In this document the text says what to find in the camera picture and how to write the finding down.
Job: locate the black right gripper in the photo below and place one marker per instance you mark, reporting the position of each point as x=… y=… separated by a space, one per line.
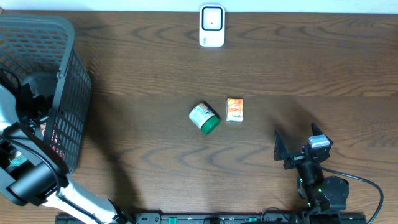
x=281 y=152

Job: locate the orange tissue pack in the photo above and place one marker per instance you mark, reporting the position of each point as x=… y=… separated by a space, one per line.
x=234 y=109

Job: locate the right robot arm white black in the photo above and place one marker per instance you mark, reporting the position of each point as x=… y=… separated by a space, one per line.
x=326 y=196

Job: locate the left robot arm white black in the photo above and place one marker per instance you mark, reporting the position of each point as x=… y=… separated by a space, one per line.
x=48 y=183

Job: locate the white barcode scanner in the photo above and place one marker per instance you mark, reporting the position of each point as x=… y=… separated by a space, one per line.
x=212 y=25

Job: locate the white jar green lid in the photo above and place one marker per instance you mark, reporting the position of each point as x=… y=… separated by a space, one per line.
x=204 y=118

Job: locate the grey plastic shopping basket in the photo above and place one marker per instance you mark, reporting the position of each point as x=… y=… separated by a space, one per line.
x=37 y=55

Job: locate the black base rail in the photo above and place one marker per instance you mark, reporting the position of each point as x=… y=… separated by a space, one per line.
x=269 y=217

